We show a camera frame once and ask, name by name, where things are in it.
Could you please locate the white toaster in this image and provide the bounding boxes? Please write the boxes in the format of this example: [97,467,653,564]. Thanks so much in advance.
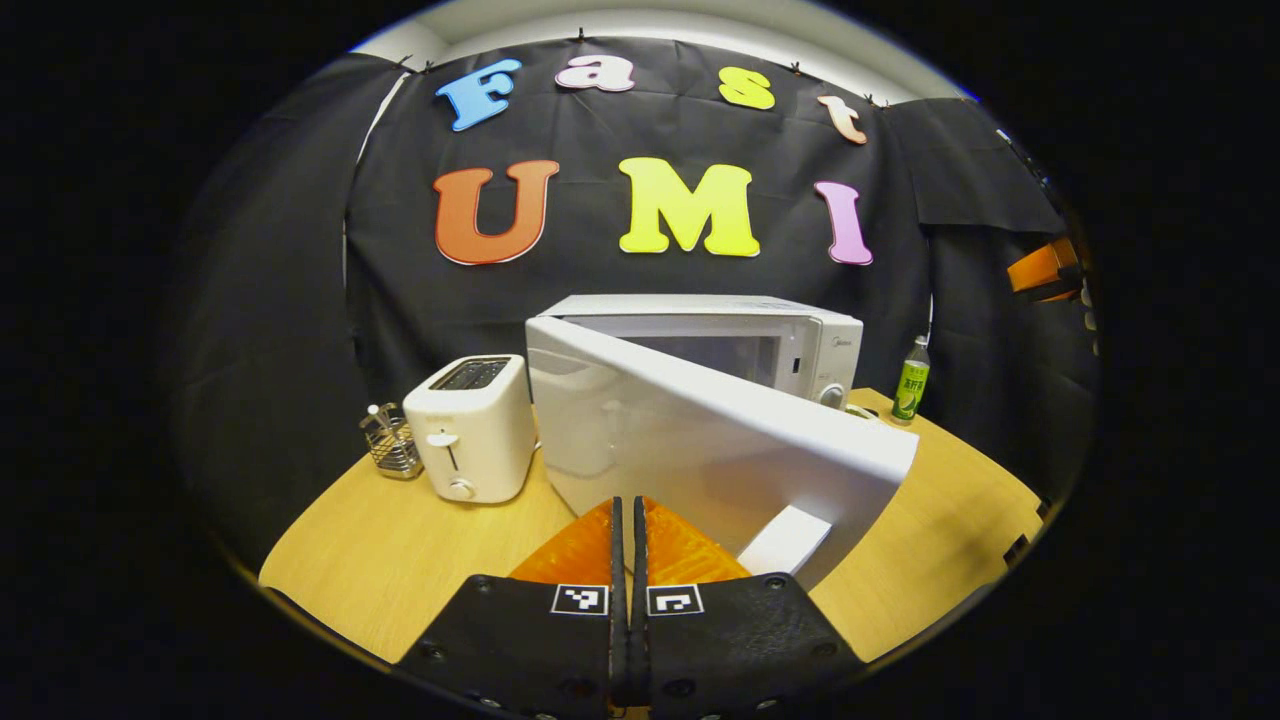
[402,354,538,505]

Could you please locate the metal wire basket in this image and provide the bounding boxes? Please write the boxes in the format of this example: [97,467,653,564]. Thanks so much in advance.
[359,403,424,481]

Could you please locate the green drink bottle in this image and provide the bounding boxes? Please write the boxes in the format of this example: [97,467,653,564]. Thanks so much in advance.
[891,335,932,427]

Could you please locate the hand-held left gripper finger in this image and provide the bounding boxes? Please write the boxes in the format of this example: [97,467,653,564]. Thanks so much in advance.
[630,495,866,720]
[395,497,629,720]

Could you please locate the white microwave oven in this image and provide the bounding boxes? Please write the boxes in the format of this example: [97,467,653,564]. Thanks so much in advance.
[525,293,919,591]

